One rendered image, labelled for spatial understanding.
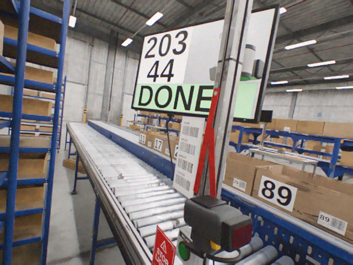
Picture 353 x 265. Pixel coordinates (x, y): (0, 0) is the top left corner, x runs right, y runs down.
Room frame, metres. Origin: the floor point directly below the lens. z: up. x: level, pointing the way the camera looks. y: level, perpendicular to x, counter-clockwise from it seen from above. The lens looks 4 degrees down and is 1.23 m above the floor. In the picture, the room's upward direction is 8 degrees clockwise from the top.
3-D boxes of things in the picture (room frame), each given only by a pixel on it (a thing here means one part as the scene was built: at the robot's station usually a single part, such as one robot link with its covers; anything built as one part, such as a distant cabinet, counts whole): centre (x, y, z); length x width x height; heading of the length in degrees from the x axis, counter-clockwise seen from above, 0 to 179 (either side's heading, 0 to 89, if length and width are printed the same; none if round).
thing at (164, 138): (1.79, 0.01, 0.96); 0.39 x 0.29 x 0.17; 35
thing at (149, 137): (2.11, 0.24, 0.96); 0.39 x 0.29 x 0.17; 36
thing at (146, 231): (0.85, -0.10, 0.72); 0.52 x 0.05 x 0.05; 125
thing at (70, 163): (3.55, 1.82, 0.06); 0.69 x 0.47 x 0.13; 63
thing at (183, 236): (0.37, -0.06, 0.95); 0.07 x 0.03 x 0.07; 35
